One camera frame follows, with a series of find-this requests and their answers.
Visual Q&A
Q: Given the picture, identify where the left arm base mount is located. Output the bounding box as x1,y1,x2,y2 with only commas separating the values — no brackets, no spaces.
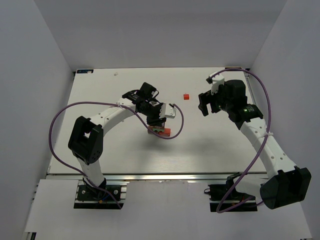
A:
73,180,127,210

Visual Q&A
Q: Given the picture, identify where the purple cable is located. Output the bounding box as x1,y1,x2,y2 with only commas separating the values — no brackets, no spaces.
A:
47,101,185,210
208,68,273,214

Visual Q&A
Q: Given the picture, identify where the red half-round block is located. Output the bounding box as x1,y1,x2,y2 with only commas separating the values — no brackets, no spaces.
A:
183,94,190,100

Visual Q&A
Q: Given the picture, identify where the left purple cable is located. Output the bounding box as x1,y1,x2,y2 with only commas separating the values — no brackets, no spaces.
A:
47,101,185,210

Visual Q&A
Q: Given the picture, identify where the aluminium table frame rail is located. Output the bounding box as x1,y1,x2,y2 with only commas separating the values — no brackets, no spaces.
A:
243,67,285,181

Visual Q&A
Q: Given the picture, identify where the red rectangular block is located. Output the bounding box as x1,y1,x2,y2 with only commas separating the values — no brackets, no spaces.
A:
159,128,171,138

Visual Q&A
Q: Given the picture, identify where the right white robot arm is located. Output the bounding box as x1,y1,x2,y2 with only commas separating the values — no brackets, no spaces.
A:
198,80,312,210

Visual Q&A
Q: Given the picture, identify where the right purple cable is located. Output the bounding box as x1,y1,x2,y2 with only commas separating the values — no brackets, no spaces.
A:
208,68,273,214

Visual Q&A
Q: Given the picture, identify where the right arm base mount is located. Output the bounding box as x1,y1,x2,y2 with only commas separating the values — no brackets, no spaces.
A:
203,173,258,213

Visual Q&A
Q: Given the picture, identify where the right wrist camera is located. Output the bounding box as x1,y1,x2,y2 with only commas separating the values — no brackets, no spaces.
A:
206,71,225,95

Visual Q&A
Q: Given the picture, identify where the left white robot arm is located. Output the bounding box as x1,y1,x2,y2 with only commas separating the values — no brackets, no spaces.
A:
68,82,167,189

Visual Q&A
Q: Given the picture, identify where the green notched block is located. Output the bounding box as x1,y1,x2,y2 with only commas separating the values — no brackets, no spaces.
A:
152,127,165,133

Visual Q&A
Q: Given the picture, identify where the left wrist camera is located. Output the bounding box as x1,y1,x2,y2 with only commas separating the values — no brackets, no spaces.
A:
159,103,176,119

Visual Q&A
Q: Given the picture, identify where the left blue label sticker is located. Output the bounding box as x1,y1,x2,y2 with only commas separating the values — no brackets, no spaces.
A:
76,69,94,74

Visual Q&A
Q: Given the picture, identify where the brown block with picture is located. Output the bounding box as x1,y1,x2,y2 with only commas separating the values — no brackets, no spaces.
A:
147,128,153,135

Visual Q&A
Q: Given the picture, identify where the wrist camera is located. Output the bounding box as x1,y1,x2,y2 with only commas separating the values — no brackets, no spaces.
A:
159,103,176,119
206,71,225,95

